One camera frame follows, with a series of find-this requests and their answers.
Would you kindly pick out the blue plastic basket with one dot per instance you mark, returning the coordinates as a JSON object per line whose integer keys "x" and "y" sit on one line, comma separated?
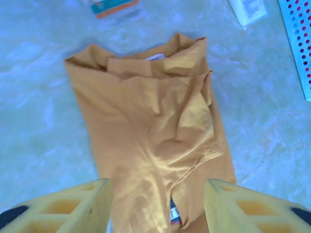
{"x": 291, "y": 36}

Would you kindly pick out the yellow printed t-shirt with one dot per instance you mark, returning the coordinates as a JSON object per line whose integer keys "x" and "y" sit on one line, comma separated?
{"x": 145, "y": 121}

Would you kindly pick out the teal and orange card packet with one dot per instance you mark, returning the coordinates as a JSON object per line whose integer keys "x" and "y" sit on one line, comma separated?
{"x": 114, "y": 8}

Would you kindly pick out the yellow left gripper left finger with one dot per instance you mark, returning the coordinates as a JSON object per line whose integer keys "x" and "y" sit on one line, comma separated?
{"x": 97, "y": 206}

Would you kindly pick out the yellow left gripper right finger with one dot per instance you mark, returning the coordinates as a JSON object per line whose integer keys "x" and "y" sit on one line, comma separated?
{"x": 218, "y": 208}

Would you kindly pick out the white paper packet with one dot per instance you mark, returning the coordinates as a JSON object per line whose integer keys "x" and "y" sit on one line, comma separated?
{"x": 247, "y": 9}

